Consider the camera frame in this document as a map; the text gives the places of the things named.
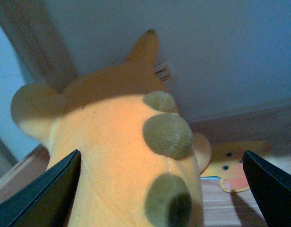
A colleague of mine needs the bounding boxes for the orange plush dinosaur toy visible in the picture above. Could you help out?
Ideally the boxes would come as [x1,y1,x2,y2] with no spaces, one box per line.
[11,29,212,227]

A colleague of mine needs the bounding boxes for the yellow cartoon hang tag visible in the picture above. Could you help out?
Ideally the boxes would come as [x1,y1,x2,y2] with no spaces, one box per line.
[201,140,274,193]

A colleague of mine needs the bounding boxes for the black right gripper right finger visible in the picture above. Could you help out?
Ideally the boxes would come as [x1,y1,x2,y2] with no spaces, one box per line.
[242,150,291,227]

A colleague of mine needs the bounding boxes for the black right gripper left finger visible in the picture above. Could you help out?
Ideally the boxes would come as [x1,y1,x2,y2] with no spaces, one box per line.
[0,150,81,227]

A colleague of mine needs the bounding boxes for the wooden shelf unit left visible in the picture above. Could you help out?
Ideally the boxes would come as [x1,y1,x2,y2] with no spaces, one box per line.
[0,0,78,92]

